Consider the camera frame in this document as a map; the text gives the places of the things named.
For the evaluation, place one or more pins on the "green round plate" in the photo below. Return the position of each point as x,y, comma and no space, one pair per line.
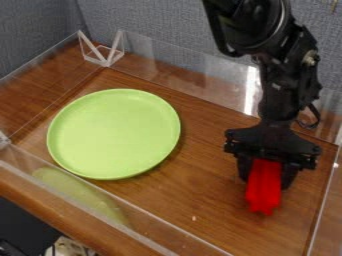
113,134

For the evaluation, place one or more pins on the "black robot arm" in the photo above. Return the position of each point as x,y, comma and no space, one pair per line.
259,28

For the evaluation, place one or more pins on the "clear acrylic corner bracket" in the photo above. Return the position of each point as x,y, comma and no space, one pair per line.
99,54

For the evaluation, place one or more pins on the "red block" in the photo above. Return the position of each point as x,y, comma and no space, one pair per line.
263,186

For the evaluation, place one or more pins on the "clear acrylic enclosure wall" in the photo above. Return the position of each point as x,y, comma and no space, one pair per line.
184,207

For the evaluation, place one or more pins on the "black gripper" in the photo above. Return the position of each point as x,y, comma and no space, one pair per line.
271,141

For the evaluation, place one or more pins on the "black box under table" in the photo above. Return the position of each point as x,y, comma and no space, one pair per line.
25,236

